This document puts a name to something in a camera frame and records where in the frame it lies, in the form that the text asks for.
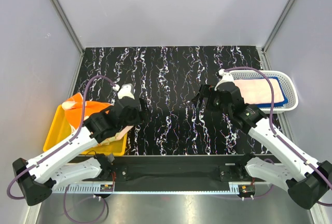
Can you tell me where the orange fox pattern towel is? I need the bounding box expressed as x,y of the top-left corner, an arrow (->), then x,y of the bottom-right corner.
61,93 -> 133,146

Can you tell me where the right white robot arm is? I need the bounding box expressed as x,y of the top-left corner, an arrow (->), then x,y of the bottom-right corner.
191,82 -> 331,209

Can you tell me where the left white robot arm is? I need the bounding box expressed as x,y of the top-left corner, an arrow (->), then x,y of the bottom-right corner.
12,96 -> 150,206

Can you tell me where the pink folded towel in basket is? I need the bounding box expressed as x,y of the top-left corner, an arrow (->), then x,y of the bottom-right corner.
234,79 -> 272,104

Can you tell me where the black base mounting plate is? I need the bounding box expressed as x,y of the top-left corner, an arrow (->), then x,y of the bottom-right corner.
95,155 -> 252,193

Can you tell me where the blue folded towel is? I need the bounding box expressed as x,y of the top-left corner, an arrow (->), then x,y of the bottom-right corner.
256,76 -> 288,108

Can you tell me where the yellow plastic tray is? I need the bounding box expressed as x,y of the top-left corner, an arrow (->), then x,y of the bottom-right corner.
43,105 -> 127,156

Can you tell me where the white perforated plastic basket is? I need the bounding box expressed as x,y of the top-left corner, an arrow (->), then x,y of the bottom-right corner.
230,69 -> 299,114

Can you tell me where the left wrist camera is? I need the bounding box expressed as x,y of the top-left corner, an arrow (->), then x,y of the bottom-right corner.
117,83 -> 135,100

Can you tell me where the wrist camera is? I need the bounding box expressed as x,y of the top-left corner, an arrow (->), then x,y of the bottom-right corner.
215,69 -> 234,91
117,83 -> 135,100

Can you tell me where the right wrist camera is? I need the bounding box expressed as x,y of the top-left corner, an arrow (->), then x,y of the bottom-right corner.
215,69 -> 234,91

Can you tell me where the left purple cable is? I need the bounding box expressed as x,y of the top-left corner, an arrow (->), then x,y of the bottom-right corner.
6,75 -> 119,222

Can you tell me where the purple cable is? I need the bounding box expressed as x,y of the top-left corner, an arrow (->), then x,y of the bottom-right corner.
6,75 -> 119,222
223,66 -> 332,207

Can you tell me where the slotted white cable duct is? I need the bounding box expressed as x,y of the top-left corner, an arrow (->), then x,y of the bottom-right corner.
55,183 -> 114,194

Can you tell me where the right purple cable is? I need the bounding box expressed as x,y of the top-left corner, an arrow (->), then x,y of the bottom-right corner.
223,66 -> 332,207

